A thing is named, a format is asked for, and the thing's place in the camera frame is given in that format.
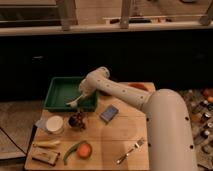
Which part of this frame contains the white dish brush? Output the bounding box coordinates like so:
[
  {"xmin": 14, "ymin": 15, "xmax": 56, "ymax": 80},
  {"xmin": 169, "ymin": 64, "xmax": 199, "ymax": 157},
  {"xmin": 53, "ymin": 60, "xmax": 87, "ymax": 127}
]
[{"xmin": 66, "ymin": 95, "xmax": 84, "ymax": 108}]

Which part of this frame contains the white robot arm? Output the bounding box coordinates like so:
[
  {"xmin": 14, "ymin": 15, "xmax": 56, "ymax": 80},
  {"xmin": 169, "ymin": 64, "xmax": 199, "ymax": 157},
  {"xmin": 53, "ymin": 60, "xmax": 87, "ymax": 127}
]
[{"xmin": 79, "ymin": 67, "xmax": 198, "ymax": 171}]

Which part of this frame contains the green plastic tray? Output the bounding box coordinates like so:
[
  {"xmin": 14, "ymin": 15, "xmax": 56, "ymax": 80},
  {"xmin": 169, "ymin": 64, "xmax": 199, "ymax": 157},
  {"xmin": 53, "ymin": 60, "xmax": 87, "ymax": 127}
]
[{"xmin": 44, "ymin": 77, "xmax": 97, "ymax": 112}]

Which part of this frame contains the blue sponge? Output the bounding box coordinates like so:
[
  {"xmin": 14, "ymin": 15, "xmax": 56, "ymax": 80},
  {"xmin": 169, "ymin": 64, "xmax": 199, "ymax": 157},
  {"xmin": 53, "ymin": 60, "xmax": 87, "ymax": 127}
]
[{"xmin": 100, "ymin": 105, "xmax": 119, "ymax": 123}]

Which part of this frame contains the orange bowl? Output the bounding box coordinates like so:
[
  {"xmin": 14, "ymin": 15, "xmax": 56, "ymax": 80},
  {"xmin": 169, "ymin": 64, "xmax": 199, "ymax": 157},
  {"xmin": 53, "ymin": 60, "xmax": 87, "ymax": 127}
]
[{"xmin": 128, "ymin": 83, "xmax": 148, "ymax": 91}]

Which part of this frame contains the brown toy figure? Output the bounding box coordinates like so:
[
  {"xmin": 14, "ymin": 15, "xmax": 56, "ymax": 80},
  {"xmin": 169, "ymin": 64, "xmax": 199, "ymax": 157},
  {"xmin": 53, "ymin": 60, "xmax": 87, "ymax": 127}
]
[{"xmin": 68, "ymin": 111, "xmax": 86, "ymax": 130}]

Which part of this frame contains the white cup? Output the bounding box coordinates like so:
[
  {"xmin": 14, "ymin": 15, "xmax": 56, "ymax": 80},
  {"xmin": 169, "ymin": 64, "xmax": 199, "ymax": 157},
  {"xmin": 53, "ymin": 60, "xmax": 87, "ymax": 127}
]
[{"xmin": 45, "ymin": 116, "xmax": 64, "ymax": 134}]

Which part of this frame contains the silver fork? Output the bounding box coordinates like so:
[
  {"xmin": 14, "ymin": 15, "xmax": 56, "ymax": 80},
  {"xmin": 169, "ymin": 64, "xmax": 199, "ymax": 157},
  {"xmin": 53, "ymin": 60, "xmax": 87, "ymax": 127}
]
[{"xmin": 116, "ymin": 138, "xmax": 145, "ymax": 164}]

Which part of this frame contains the orange carrot slice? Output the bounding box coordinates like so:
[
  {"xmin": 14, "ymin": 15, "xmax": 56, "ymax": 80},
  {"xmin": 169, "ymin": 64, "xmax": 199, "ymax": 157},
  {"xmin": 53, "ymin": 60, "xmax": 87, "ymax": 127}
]
[{"xmin": 77, "ymin": 143, "xmax": 92, "ymax": 159}]

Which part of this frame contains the green bean pod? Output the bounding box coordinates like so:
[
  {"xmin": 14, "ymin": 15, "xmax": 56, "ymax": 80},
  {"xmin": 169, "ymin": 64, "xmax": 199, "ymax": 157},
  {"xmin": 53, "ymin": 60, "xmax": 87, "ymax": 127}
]
[{"xmin": 63, "ymin": 141, "xmax": 84, "ymax": 165}]

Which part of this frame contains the brown wooden block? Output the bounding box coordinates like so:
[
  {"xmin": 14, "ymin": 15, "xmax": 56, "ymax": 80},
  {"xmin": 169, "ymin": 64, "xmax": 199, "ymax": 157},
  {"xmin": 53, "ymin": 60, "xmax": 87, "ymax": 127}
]
[{"xmin": 32, "ymin": 148, "xmax": 60, "ymax": 166}]

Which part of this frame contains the pile of small bottles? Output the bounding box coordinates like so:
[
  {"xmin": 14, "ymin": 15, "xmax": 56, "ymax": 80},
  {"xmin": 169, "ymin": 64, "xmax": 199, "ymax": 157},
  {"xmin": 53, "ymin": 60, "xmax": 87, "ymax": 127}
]
[{"xmin": 188, "ymin": 89, "xmax": 213, "ymax": 153}]

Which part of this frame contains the black cable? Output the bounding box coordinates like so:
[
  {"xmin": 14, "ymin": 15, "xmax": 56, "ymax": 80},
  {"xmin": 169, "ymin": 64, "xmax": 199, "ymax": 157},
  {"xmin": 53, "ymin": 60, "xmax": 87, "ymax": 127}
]
[{"xmin": 0, "ymin": 126, "xmax": 28, "ymax": 156}]

